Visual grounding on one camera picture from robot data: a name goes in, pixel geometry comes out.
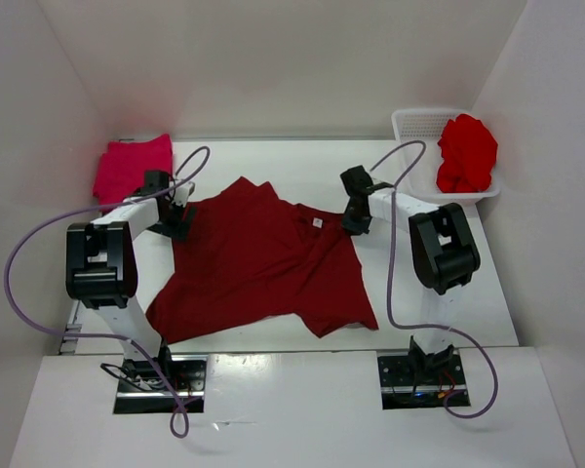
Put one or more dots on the bright red t shirt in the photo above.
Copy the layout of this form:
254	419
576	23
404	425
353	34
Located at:
468	152

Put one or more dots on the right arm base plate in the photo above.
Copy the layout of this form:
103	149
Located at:
403	388

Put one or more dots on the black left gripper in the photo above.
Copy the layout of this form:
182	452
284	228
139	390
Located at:
178	228

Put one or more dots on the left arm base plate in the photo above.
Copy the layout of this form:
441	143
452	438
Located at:
140	389

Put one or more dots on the dark red t shirt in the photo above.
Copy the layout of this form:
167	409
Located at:
249	256

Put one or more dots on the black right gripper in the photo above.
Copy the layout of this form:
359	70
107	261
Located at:
348	224

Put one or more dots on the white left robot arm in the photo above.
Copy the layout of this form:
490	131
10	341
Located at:
101	266

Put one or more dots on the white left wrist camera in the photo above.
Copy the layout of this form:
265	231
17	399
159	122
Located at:
182	193

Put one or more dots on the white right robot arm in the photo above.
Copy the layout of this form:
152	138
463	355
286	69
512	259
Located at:
444	258

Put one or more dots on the pink red t shirt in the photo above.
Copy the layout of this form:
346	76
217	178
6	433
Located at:
121	168

